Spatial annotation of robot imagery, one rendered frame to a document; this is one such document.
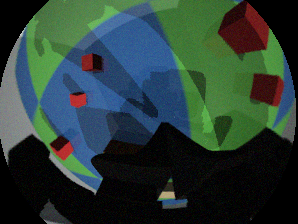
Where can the brown square block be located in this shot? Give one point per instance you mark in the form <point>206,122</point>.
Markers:
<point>121,147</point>

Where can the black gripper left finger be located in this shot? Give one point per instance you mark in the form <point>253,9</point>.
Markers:
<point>152,165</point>

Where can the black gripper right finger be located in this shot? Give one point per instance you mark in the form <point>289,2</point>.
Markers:
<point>195,164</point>

